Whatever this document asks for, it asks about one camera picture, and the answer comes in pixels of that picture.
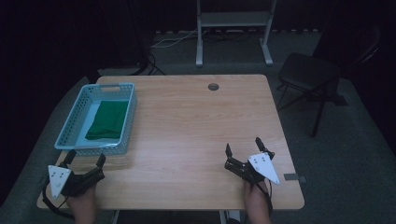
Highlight white cable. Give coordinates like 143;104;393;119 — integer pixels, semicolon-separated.
150;28;209;49

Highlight person's left hand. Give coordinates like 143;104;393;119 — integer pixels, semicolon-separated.
65;183;98;221

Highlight grey tape patch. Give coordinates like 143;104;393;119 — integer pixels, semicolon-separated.
283;173;307;184

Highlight black floor cables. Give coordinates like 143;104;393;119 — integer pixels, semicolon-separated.
130;52;166;77

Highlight black folding chair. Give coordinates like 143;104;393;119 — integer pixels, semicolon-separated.
276;26;382;139

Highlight grey metal stand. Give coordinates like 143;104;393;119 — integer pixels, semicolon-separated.
195;0;278;68

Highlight person's right hand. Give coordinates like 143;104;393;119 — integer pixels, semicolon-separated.
243;179;271;222

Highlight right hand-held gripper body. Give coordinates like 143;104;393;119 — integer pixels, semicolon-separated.
224;151;281;187

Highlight green cloth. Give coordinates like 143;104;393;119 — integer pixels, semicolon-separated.
84;100;130;141

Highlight light blue plastic basket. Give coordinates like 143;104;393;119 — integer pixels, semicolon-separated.
53;82;138;157

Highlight black cable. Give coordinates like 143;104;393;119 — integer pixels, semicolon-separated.
252;180;275;218
41;175;76;220

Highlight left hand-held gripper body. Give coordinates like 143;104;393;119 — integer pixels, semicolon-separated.
47;164;106;201

